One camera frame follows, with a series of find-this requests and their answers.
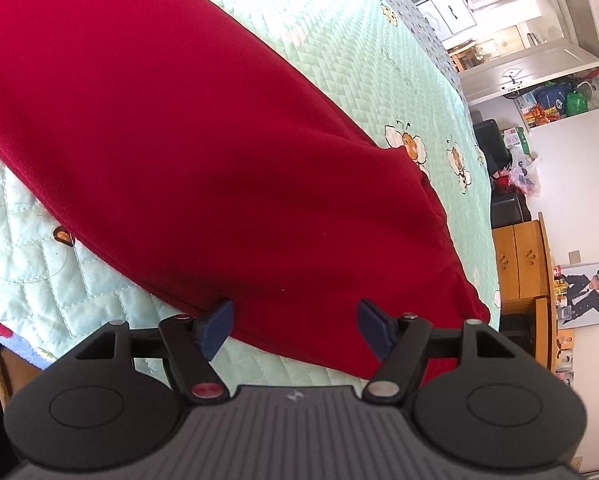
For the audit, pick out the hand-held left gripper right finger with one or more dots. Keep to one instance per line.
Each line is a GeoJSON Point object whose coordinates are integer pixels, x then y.
{"type": "Point", "coordinates": [372, 327]}

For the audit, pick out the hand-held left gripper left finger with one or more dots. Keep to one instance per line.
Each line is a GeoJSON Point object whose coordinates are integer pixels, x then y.
{"type": "Point", "coordinates": [219, 327]}

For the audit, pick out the red sweater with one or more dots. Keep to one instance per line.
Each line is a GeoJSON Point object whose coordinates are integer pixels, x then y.
{"type": "Point", "coordinates": [179, 135]}

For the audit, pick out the wooden cabinet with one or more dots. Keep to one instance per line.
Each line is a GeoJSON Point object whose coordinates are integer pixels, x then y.
{"type": "Point", "coordinates": [522, 260]}

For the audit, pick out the striped colourful cloth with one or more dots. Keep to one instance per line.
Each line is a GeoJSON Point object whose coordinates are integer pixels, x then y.
{"type": "Point", "coordinates": [9, 340]}

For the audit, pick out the uniformed figure photo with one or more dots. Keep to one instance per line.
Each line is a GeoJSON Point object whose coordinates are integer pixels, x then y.
{"type": "Point", "coordinates": [584, 295]}

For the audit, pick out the black leather chair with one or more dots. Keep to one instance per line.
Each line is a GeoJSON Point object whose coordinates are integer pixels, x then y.
{"type": "Point", "coordinates": [492, 145]}

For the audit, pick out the white plastic bag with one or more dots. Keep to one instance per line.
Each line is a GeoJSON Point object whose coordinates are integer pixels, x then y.
{"type": "Point", "coordinates": [524, 170]}

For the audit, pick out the green carton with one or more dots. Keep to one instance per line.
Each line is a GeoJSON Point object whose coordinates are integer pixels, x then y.
{"type": "Point", "coordinates": [517, 137]}

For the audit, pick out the green quilted bedspread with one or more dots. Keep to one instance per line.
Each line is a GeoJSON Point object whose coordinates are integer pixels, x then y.
{"type": "Point", "coordinates": [379, 60]}

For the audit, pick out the small wooden shelf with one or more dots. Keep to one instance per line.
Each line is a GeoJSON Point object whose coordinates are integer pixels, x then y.
{"type": "Point", "coordinates": [467, 56]}

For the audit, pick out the blue bag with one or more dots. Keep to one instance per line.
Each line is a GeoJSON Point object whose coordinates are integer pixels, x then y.
{"type": "Point", "coordinates": [552, 97]}

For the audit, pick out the white door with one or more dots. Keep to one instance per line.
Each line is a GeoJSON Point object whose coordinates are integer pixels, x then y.
{"type": "Point", "coordinates": [529, 67]}

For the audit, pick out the green plastic bag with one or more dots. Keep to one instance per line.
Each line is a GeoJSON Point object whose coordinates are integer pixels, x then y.
{"type": "Point", "coordinates": [577, 102]}

